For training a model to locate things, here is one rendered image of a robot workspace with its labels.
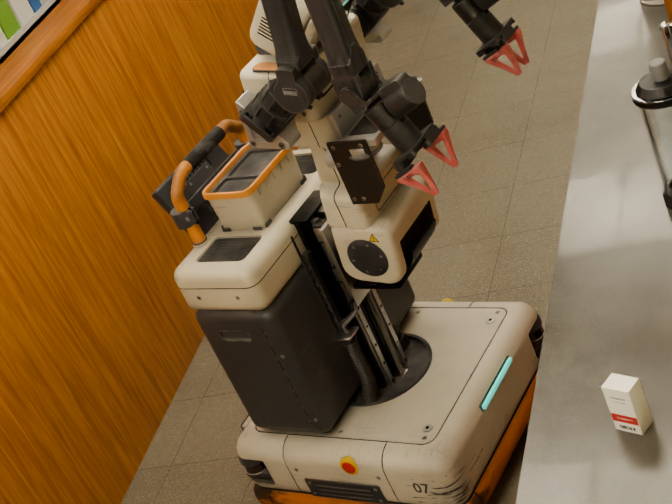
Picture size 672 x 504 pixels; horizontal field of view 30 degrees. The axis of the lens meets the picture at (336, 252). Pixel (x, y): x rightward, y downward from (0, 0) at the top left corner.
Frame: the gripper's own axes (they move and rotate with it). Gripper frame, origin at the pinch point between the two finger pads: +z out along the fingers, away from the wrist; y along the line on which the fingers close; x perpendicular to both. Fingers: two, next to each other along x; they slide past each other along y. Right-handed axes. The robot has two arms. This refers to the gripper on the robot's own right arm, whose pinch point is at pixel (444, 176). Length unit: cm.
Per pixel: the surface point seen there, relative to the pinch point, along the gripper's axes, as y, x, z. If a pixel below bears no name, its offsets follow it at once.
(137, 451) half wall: 8, 175, 20
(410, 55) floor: 259, 199, 12
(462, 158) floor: 168, 139, 42
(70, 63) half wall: 73, 145, -77
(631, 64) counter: 48, -17, 15
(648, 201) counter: -4.1, -34.5, 23.5
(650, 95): -8, -52, 6
